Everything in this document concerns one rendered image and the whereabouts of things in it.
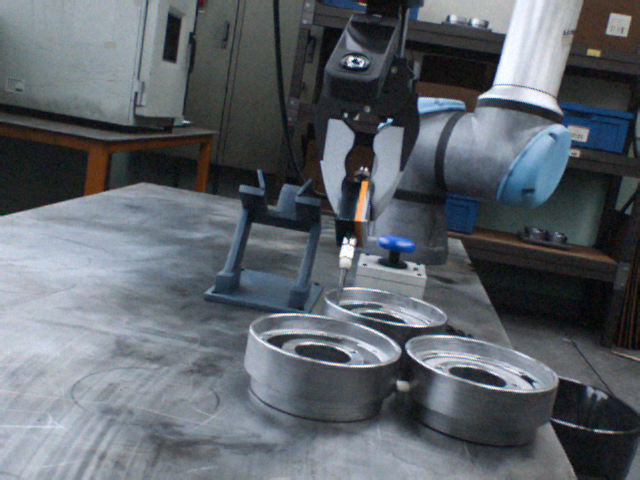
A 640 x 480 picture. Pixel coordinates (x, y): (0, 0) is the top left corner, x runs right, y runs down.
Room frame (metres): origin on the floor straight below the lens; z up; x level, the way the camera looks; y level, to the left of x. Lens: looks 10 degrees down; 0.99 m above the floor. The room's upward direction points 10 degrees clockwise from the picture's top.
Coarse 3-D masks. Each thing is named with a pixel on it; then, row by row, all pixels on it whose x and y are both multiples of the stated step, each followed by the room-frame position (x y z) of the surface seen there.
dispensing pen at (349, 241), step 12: (360, 168) 0.73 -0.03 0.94; (360, 180) 0.72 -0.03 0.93; (348, 192) 0.69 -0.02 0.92; (348, 204) 0.67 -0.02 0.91; (336, 216) 0.66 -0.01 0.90; (348, 216) 0.66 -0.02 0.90; (336, 228) 0.67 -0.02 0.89; (348, 228) 0.67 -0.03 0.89; (336, 240) 0.68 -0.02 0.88; (348, 240) 0.66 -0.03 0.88; (348, 252) 0.65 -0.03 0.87; (348, 264) 0.65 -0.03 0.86
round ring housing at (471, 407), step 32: (416, 352) 0.53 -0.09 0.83; (448, 352) 0.55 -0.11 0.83; (480, 352) 0.55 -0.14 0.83; (512, 352) 0.54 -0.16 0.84; (416, 384) 0.47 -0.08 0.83; (448, 384) 0.46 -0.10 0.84; (480, 384) 0.45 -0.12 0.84; (512, 384) 0.50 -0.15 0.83; (544, 384) 0.51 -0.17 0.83; (416, 416) 0.48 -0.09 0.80; (448, 416) 0.46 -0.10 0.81; (480, 416) 0.45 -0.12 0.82; (512, 416) 0.45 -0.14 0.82; (544, 416) 0.47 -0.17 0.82
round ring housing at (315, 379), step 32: (256, 320) 0.51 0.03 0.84; (288, 320) 0.53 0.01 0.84; (320, 320) 0.54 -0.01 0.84; (256, 352) 0.47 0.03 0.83; (288, 352) 0.45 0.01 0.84; (320, 352) 0.51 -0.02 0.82; (352, 352) 0.51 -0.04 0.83; (384, 352) 0.52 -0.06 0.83; (256, 384) 0.47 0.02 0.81; (288, 384) 0.45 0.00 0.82; (320, 384) 0.44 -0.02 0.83; (352, 384) 0.45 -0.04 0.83; (384, 384) 0.46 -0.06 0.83; (320, 416) 0.45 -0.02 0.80; (352, 416) 0.45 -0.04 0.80
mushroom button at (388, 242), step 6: (378, 240) 0.77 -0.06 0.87; (384, 240) 0.76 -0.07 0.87; (390, 240) 0.76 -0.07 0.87; (396, 240) 0.76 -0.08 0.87; (402, 240) 0.76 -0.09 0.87; (408, 240) 0.77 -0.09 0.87; (378, 246) 0.76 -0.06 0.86; (384, 246) 0.76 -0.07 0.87; (390, 246) 0.75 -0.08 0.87; (396, 246) 0.75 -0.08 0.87; (402, 246) 0.75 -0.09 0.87; (408, 246) 0.75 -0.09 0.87; (414, 246) 0.76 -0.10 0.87; (390, 252) 0.77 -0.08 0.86; (396, 252) 0.76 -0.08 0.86; (408, 252) 0.76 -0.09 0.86; (390, 258) 0.77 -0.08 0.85; (396, 258) 0.77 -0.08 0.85
